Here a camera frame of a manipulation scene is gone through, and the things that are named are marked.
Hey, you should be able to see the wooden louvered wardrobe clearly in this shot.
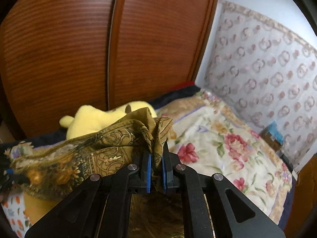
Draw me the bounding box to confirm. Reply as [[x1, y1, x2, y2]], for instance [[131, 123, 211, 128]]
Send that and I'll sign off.
[[1, 0, 218, 140]]

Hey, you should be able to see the navy blue blanket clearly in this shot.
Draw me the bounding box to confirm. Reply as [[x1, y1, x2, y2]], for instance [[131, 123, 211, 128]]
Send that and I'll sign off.
[[148, 85, 201, 110]]

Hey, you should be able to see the yellow plush toy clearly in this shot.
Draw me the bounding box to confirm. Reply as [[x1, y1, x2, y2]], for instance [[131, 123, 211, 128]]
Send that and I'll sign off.
[[59, 101, 157, 140]]

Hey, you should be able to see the box with blue cloth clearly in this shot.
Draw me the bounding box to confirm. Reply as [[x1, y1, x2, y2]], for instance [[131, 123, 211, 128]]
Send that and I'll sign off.
[[260, 121, 284, 152]]

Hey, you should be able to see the floral bed quilt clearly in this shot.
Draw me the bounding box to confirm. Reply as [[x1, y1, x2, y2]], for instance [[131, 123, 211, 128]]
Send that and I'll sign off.
[[156, 89, 292, 225]]

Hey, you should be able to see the orange print white sheet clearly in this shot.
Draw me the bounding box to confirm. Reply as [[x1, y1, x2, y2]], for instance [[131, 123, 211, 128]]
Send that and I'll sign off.
[[1, 190, 32, 237]]

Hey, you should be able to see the pink circle patterned curtain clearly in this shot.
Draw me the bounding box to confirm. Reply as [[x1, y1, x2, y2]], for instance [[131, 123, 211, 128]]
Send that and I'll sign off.
[[203, 0, 316, 167]]

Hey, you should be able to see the brown gold patterned garment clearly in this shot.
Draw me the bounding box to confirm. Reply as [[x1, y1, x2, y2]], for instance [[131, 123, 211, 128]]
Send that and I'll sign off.
[[1, 108, 173, 225]]

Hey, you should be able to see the red blanket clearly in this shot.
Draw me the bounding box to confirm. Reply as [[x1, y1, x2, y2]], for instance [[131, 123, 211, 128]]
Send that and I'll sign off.
[[171, 81, 195, 91]]

